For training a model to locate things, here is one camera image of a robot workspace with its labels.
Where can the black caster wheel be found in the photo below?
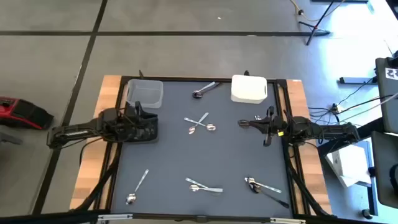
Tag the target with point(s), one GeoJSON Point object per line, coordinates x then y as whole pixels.
{"type": "Point", "coordinates": [367, 213]}

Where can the white cardboard box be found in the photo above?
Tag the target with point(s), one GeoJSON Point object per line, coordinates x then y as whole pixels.
{"type": "Point", "coordinates": [348, 165]}

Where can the silver frame bracket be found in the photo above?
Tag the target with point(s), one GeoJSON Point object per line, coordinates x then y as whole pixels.
{"type": "Point", "coordinates": [287, 221]}
{"type": "Point", "coordinates": [115, 217]}

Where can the red and black machine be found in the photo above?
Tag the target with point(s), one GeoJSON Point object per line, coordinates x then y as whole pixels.
{"type": "Point", "coordinates": [28, 115]}

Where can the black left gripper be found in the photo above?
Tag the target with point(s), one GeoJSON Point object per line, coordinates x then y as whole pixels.
{"type": "Point", "coordinates": [136, 124]}

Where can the black metal table frame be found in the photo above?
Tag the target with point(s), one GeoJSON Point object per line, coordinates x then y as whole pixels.
{"type": "Point", "coordinates": [199, 78]}

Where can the grey stand foot bar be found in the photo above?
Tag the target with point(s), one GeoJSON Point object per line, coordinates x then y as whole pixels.
{"type": "Point", "coordinates": [354, 80]}

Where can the spoons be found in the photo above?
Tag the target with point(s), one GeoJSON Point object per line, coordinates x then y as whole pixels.
{"type": "Point", "coordinates": [255, 188]}

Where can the white plastic bin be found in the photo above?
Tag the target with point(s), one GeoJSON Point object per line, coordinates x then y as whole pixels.
{"type": "Point", "coordinates": [248, 88]}

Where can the clear plastic bin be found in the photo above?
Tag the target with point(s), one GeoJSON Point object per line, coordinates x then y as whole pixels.
{"type": "Point", "coordinates": [146, 93]}

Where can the dark grey panel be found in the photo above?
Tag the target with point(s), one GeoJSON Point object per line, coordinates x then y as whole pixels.
{"type": "Point", "coordinates": [385, 174]}

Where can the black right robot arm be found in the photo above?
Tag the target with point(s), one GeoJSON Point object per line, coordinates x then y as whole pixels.
{"type": "Point", "coordinates": [326, 129]}

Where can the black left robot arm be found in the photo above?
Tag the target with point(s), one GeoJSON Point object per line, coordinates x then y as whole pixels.
{"type": "Point", "coordinates": [77, 132]}

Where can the black slanted beam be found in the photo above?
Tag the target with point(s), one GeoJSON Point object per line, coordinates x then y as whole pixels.
{"type": "Point", "coordinates": [371, 124]}

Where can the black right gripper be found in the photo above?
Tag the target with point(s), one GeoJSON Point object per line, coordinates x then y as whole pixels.
{"type": "Point", "coordinates": [269, 126]}

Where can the black spoon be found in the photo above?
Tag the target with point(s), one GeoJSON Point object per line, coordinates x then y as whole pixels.
{"type": "Point", "coordinates": [197, 95]}
{"type": "Point", "coordinates": [243, 124]}

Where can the black white marker label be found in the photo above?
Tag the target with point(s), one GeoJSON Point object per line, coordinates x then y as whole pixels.
{"type": "Point", "coordinates": [392, 73]}

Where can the grey-blue table mat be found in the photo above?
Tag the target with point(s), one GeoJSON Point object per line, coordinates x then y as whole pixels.
{"type": "Point", "coordinates": [202, 155]}

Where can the black tripod stand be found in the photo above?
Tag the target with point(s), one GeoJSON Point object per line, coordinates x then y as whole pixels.
{"type": "Point", "coordinates": [314, 28]}

